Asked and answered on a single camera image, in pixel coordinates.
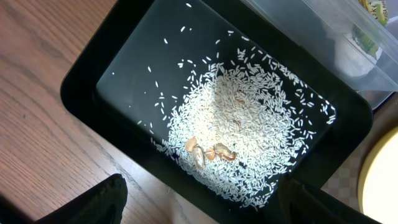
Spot green snack wrapper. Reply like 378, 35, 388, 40
352, 0, 389, 60

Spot black plastic tray bin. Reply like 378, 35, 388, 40
60, 1, 373, 223

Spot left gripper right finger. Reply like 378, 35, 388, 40
277, 174, 379, 224

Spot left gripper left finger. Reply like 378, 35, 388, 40
36, 174, 128, 224

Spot spilled rice pile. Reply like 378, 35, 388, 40
150, 46, 336, 208

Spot brown serving tray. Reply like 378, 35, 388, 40
322, 93, 397, 211

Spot peanut shell pieces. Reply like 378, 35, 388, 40
185, 137, 236, 169

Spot clear plastic bin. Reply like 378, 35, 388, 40
246, 0, 397, 109

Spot white crumpled tissue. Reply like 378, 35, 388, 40
327, 17, 382, 78

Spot yellow plate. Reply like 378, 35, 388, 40
358, 128, 397, 224

